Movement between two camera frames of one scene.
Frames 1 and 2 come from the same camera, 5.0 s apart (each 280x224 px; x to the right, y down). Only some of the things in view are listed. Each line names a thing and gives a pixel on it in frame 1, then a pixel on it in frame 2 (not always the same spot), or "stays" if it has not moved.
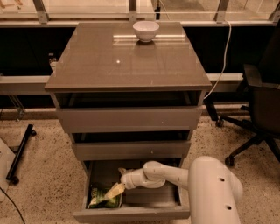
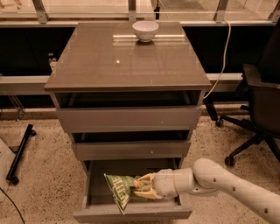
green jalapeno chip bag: (98, 199) to (122, 187)
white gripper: (130, 179) to (164, 184)
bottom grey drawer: (166, 203) stays
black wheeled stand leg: (29, 130) stays
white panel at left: (6, 160) stays
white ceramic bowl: (145, 30) stays
